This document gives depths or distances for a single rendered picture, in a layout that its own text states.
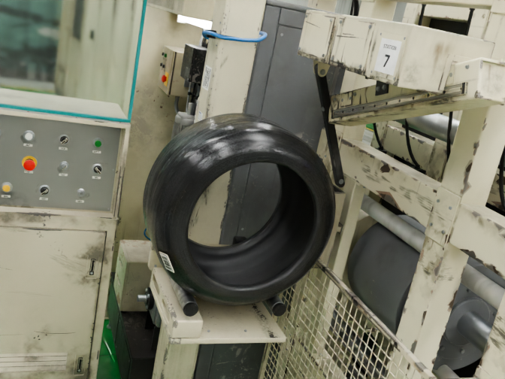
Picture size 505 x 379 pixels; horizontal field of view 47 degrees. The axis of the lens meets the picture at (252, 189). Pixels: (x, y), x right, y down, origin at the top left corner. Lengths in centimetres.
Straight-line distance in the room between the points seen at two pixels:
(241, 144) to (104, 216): 89
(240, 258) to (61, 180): 75
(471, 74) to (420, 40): 14
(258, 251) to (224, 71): 61
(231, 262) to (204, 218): 18
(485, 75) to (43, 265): 167
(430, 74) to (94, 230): 141
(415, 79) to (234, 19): 68
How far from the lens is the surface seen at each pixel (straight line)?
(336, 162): 206
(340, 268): 225
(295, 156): 164
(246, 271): 197
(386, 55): 149
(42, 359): 258
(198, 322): 176
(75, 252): 235
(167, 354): 226
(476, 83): 144
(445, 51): 150
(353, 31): 166
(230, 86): 192
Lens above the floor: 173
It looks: 16 degrees down
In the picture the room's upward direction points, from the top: 11 degrees clockwise
